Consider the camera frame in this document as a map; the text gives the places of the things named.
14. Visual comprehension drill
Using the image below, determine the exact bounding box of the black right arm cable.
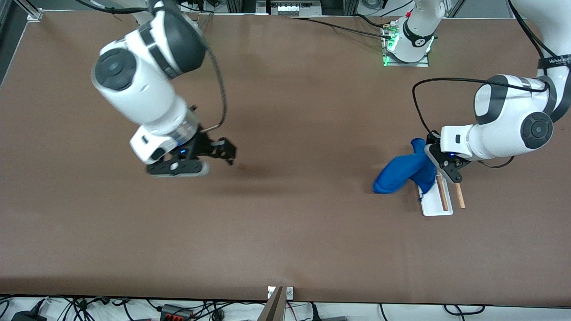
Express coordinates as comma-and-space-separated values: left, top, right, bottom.
76, 0, 228, 132

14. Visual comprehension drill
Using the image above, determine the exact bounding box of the black looped floor cable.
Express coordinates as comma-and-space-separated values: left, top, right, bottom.
443, 304, 486, 317

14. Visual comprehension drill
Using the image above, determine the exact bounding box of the white rack with wooden bars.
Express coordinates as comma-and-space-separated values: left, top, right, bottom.
417, 172, 466, 217

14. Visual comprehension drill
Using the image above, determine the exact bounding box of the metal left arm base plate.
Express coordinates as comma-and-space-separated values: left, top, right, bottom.
382, 21, 430, 68

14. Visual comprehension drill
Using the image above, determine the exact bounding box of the grey brown slanted post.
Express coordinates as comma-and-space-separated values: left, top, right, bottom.
257, 286, 285, 321

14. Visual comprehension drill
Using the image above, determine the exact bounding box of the black cable on table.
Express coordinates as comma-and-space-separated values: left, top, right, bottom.
289, 16, 394, 39

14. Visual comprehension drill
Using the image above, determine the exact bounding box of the black orange power strip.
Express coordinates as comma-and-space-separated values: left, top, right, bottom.
160, 304, 193, 321

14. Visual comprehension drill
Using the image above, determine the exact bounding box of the grey electronics box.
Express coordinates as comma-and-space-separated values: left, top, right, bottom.
256, 0, 323, 17

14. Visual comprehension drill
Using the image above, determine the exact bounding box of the aluminium frame corner bracket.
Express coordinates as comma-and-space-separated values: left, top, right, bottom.
13, 0, 44, 22

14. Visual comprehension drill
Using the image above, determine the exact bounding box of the blue towel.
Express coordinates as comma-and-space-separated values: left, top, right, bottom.
373, 138, 440, 201

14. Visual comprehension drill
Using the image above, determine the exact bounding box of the white power strip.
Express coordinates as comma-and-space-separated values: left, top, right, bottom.
178, 0, 219, 12

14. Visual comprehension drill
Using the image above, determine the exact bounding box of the black power adapter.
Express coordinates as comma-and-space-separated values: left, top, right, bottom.
11, 310, 48, 321

